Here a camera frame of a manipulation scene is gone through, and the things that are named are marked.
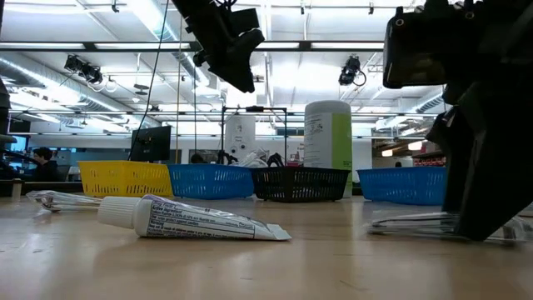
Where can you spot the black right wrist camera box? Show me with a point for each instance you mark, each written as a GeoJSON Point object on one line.
{"type": "Point", "coordinates": [412, 50]}

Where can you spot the black metal frame stand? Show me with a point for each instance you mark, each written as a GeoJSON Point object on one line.
{"type": "Point", "coordinates": [254, 109]}

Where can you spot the small white cylinder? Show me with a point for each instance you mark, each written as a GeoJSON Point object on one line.
{"type": "Point", "coordinates": [16, 188]}

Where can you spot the person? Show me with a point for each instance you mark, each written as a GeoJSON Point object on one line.
{"type": "Point", "coordinates": [45, 164]}

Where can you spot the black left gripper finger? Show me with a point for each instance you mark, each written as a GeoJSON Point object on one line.
{"type": "Point", "coordinates": [239, 62]}

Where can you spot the black overhead frame beam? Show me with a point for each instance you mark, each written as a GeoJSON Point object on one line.
{"type": "Point", "coordinates": [104, 46]}

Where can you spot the white device with round holes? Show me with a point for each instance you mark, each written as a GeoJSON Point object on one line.
{"type": "Point", "coordinates": [240, 135]}

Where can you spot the toothbrush with green bristles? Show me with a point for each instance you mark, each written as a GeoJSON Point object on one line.
{"type": "Point", "coordinates": [62, 200]}

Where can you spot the blue plastic basket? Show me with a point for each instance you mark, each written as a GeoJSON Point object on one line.
{"type": "Point", "coordinates": [212, 181]}
{"type": "Point", "coordinates": [404, 185]}

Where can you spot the yellow plastic basket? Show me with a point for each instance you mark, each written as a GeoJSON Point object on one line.
{"type": "Point", "coordinates": [125, 179]}

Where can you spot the black ceiling-mounted camera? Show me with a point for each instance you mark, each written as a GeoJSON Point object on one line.
{"type": "Point", "coordinates": [83, 68]}
{"type": "Point", "coordinates": [350, 71]}

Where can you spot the white and green wipes canister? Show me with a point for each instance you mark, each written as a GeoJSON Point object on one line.
{"type": "Point", "coordinates": [329, 133]}

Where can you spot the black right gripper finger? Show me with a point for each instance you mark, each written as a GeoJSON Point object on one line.
{"type": "Point", "coordinates": [451, 166]}
{"type": "Point", "coordinates": [495, 166]}

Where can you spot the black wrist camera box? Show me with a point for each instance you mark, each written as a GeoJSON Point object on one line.
{"type": "Point", "coordinates": [245, 18]}
{"type": "Point", "coordinates": [412, 50]}

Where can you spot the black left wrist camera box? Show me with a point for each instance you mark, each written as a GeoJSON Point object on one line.
{"type": "Point", "coordinates": [245, 18]}

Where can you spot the black computer monitor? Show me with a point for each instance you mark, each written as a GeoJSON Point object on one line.
{"type": "Point", "coordinates": [150, 143]}

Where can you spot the white toothpaste tube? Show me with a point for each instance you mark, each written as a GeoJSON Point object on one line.
{"type": "Point", "coordinates": [187, 218]}

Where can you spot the black plastic basket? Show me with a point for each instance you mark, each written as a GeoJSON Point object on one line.
{"type": "Point", "coordinates": [300, 183]}

